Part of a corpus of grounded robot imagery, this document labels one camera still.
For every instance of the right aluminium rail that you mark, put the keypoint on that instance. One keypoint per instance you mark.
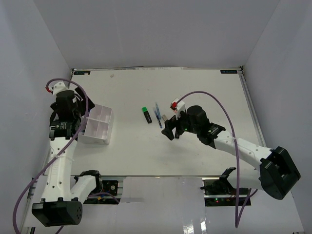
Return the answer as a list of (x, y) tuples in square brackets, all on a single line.
[(256, 117)]

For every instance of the left black table label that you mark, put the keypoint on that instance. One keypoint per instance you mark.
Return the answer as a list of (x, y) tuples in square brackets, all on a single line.
[(81, 73)]

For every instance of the black table label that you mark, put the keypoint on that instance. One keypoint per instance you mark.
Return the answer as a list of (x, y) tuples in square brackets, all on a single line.
[(228, 71), (81, 73)]

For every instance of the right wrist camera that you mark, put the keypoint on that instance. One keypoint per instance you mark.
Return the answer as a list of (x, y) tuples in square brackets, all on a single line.
[(178, 106)]

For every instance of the right black table label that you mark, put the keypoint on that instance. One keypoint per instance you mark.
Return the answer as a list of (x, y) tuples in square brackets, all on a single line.
[(228, 71)]

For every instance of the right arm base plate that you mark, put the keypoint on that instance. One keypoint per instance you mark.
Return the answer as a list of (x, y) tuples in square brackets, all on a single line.
[(217, 194)]

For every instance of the dark blue pen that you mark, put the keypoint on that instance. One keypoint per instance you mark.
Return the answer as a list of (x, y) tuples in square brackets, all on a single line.
[(157, 117)]

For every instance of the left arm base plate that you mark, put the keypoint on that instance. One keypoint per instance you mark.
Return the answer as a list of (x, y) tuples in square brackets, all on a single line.
[(108, 186)]

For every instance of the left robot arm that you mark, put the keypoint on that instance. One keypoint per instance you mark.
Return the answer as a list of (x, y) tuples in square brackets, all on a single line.
[(61, 203)]

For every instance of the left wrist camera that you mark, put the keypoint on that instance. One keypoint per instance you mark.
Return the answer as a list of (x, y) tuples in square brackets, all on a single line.
[(57, 88)]

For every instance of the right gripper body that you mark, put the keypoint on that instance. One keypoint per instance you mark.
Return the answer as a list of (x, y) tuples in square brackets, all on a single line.
[(183, 124)]

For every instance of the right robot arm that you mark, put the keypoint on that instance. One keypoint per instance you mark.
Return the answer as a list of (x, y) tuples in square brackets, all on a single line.
[(273, 170)]

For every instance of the white compartment tray front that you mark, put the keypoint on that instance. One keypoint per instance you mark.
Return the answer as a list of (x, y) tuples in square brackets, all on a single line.
[(95, 132)]

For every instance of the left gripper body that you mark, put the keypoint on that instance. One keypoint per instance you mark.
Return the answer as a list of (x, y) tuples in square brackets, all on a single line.
[(78, 109)]

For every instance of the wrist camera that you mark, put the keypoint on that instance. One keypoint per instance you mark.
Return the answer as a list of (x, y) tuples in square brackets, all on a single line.
[(178, 106), (57, 88)]

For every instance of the green cap black highlighter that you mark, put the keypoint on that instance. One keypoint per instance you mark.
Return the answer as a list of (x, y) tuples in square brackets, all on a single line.
[(146, 115)]

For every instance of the light blue pen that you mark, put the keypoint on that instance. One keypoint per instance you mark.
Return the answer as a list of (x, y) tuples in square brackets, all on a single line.
[(157, 110)]

